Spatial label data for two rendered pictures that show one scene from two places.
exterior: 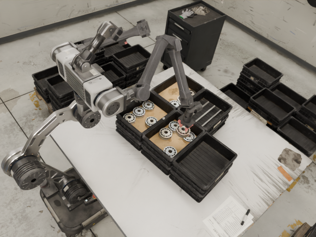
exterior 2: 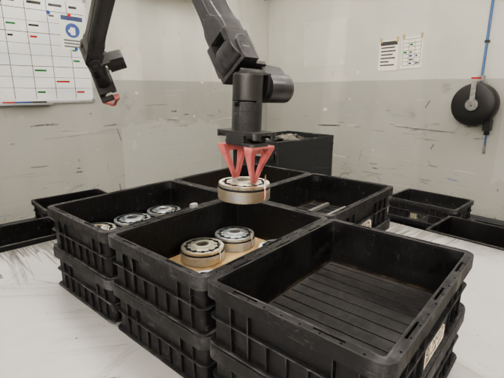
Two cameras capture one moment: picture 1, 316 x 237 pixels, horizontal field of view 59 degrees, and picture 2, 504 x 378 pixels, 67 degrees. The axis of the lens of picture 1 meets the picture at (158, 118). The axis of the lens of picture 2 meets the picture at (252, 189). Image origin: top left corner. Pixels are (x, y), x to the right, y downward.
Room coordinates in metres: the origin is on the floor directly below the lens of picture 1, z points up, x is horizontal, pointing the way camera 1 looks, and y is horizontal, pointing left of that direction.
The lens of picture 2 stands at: (0.58, -0.27, 1.22)
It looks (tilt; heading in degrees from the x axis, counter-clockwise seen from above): 15 degrees down; 5
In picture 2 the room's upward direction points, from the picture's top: straight up
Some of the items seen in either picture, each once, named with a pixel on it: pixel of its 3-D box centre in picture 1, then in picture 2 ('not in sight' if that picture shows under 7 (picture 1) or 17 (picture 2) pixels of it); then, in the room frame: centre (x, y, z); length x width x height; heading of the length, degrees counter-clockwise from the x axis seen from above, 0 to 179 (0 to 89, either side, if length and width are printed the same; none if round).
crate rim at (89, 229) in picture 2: (146, 111); (145, 204); (1.53, 0.10, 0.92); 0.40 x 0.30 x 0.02; 144
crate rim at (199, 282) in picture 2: (174, 133); (224, 230); (1.35, -0.14, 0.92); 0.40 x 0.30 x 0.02; 144
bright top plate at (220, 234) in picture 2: (175, 125); (234, 233); (1.48, -0.14, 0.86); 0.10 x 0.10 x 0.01
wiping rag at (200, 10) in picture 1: (201, 9); (289, 136); (3.47, -0.30, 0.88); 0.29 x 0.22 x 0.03; 138
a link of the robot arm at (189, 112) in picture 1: (190, 111); (250, 88); (1.31, -0.20, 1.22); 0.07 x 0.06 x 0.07; 137
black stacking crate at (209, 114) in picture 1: (204, 113); (319, 210); (1.68, -0.37, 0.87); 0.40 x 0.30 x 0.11; 144
